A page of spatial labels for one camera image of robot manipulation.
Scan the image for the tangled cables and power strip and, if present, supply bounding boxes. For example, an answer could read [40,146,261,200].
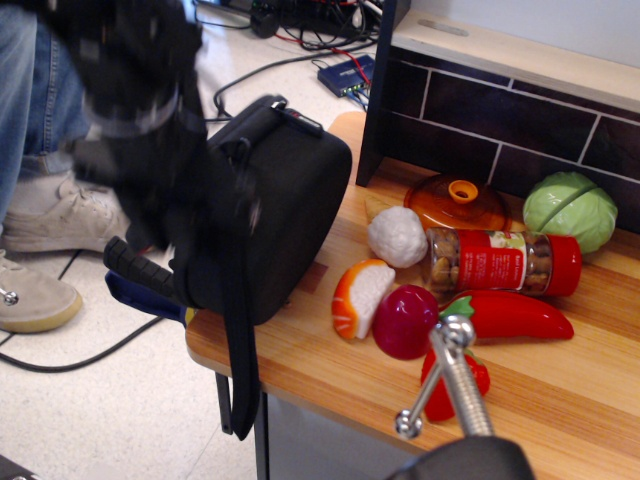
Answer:
[191,0,384,52]

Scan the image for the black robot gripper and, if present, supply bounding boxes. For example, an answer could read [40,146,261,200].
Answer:
[72,95,260,250]

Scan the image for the nut jar red lid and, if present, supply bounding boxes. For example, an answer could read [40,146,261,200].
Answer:
[424,228,582,296]

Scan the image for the black floor cable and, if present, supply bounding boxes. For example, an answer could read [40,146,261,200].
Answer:
[0,39,376,374]

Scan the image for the blue network switch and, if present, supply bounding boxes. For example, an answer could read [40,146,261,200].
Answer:
[317,55,375,98]

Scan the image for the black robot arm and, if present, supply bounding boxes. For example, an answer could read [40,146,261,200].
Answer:
[27,1,260,247]

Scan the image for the black zipper bag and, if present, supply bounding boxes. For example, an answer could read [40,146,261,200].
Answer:
[172,95,352,325]

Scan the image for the person right leg jeans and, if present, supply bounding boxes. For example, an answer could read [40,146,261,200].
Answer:
[1,5,88,218]

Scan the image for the purple toy onion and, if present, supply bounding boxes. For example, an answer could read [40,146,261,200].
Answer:
[372,284,439,360]

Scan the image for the red toy strawberry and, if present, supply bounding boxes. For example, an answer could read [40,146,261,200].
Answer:
[421,349,491,423]

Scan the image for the blue black clamp handle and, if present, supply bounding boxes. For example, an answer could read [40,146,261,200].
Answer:
[103,236,196,327]

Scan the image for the red toy chili pepper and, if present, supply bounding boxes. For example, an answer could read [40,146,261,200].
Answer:
[440,290,574,340]

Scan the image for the toy ice cream cone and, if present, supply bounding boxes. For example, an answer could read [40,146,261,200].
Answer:
[364,196,390,224]

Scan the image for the orange glass pot lid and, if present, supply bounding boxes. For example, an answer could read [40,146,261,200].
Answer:
[404,174,512,231]

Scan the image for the toy shrimp sushi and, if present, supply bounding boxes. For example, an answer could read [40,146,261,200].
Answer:
[331,259,396,340]

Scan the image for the beige sneaker upper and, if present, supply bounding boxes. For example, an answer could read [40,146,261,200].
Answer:
[2,173,129,253]

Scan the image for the green toy cabbage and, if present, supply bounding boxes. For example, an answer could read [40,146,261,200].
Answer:
[523,172,618,254]

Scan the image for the black table leg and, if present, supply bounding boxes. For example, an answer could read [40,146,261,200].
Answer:
[215,373,233,435]

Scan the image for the beige sneaker lower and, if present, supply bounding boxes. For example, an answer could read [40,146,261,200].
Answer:
[1,250,83,333]

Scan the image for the black bag strap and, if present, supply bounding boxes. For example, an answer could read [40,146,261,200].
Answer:
[222,249,262,441]

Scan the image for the dark brick backsplash shelf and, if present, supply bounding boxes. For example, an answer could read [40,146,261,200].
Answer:
[356,1,639,231]

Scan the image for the black clamp base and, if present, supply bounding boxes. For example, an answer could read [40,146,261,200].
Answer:
[388,436,535,479]

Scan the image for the white toy garlic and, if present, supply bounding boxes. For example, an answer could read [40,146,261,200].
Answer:
[367,206,427,269]

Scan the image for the beige sneaker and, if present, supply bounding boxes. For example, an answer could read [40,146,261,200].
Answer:
[2,173,129,253]
[1,250,83,333]

